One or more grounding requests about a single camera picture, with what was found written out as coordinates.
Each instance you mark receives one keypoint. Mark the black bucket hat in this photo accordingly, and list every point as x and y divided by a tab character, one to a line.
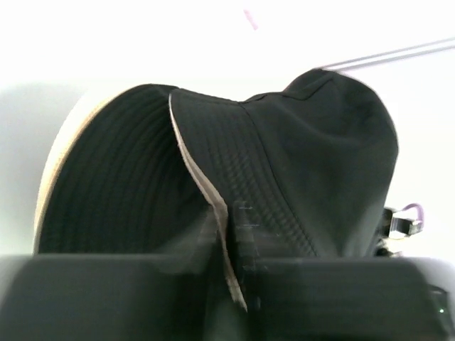
315	161

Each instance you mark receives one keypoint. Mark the right aluminium frame post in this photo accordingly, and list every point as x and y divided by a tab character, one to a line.
436	46

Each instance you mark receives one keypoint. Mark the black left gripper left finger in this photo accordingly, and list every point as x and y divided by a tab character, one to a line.
96	297

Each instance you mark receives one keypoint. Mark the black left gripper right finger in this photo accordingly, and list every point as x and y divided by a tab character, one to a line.
375	298

